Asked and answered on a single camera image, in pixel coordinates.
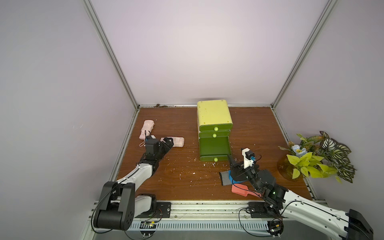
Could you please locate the pink umbrella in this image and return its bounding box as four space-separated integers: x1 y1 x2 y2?
169 137 185 148
139 120 155 147

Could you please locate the yellow-green drawer cabinet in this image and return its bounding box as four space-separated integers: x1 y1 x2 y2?
197 100 233 162

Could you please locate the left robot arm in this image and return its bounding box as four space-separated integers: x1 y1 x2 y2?
91 136 174 234

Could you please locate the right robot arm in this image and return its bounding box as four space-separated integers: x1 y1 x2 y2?
228 149 374 240

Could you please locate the black and blue work glove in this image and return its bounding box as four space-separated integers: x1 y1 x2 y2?
219 171 242 186

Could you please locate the pink plastic scoop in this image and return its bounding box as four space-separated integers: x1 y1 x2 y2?
231 184 261 198

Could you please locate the right electronics board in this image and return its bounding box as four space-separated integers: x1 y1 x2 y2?
267 219 284 238

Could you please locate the electronics board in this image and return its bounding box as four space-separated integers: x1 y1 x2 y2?
139 221 158 239
267 219 284 238

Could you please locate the artificial potted plant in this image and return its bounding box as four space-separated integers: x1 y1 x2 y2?
277 131 357 184

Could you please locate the left electronics board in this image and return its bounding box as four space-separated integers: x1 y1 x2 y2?
139 221 158 239

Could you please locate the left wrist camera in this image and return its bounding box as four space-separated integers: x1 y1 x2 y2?
145 135 156 142

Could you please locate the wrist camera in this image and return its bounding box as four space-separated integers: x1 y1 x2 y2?
242 148 256 169
145 135 156 142

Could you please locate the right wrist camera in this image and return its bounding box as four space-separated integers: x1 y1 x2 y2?
242 148 256 169

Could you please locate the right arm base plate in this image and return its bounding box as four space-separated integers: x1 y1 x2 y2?
246 202 282 219

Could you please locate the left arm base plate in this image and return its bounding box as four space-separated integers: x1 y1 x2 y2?
135 202 172 219

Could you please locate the aluminium front rail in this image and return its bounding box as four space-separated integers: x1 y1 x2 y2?
79 199 346 240

